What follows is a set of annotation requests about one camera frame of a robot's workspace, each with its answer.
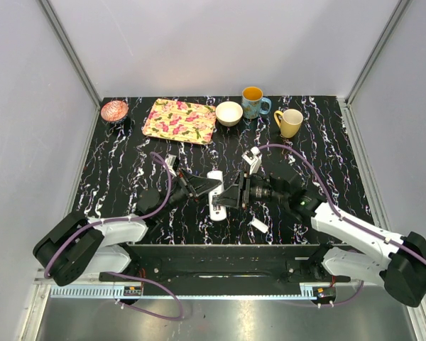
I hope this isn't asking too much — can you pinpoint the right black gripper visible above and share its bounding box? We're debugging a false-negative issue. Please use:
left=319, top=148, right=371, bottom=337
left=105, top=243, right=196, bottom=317
left=214, top=170, right=288, bottom=209

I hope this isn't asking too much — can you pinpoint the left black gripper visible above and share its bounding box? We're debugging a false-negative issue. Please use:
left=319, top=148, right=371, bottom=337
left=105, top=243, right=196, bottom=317
left=155, top=168, right=223, bottom=219

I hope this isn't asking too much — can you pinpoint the white remote control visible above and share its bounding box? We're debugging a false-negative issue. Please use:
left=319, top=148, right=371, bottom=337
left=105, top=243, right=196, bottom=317
left=207, top=170, right=227, bottom=222

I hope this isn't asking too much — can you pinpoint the white battery compartment cover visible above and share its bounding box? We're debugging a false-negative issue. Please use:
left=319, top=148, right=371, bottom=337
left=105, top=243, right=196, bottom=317
left=251, top=218, right=269, bottom=233

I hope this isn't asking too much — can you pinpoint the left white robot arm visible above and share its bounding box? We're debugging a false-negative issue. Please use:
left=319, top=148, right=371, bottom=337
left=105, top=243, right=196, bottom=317
left=33, top=168, right=222, bottom=286

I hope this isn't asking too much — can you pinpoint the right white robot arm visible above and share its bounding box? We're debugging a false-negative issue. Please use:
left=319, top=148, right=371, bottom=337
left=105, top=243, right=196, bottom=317
left=209, top=172, right=426, bottom=308

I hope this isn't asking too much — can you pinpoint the cream ceramic bowl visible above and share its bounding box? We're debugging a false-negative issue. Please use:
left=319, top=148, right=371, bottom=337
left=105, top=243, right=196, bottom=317
left=215, top=101, right=243, bottom=127

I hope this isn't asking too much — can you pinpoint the floral rectangular tray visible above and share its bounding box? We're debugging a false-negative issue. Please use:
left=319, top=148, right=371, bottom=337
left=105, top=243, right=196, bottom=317
left=142, top=98, right=217, bottom=145

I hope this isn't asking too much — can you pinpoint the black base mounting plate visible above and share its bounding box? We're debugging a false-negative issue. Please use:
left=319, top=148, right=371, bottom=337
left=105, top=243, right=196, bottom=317
left=99, top=244, right=352, bottom=298

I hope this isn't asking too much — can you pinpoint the yellow mug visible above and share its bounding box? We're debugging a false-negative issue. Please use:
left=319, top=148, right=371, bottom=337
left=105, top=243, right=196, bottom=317
left=273, top=109, right=303, bottom=139

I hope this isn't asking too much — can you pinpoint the blue butterfly mug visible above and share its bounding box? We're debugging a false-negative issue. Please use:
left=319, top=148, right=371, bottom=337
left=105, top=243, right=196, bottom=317
left=241, top=86, right=272, bottom=119

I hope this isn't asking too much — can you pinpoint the red patterned small bowl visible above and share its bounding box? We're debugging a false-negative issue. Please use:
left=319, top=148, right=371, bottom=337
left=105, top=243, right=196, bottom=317
left=100, top=100, right=129, bottom=124

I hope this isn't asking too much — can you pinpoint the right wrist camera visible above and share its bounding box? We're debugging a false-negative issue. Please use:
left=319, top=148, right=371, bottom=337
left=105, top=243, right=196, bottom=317
left=242, top=146, right=262, bottom=175

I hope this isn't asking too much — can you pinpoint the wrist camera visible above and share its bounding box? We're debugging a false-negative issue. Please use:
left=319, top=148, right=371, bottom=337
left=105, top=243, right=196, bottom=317
left=165, top=153, right=180, bottom=177
left=242, top=146, right=262, bottom=175

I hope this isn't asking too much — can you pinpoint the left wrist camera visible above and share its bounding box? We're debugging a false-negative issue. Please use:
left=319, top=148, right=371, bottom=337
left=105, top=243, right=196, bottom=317
left=165, top=153, right=180, bottom=177

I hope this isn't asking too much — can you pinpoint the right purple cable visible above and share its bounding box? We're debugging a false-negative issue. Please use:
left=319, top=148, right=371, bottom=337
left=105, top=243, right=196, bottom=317
left=257, top=144, right=426, bottom=308

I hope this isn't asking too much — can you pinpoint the right aluminium frame post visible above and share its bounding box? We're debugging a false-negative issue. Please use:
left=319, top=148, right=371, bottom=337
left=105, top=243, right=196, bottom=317
left=344, top=0, right=415, bottom=107

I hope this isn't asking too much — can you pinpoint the aluminium frame post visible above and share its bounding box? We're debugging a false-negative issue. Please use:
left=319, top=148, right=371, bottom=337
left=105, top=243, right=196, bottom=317
left=344, top=0, right=415, bottom=107
left=36, top=0, right=102, bottom=109

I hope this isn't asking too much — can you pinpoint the left aluminium frame post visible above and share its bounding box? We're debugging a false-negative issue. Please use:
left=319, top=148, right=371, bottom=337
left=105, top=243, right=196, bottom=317
left=36, top=0, right=102, bottom=109

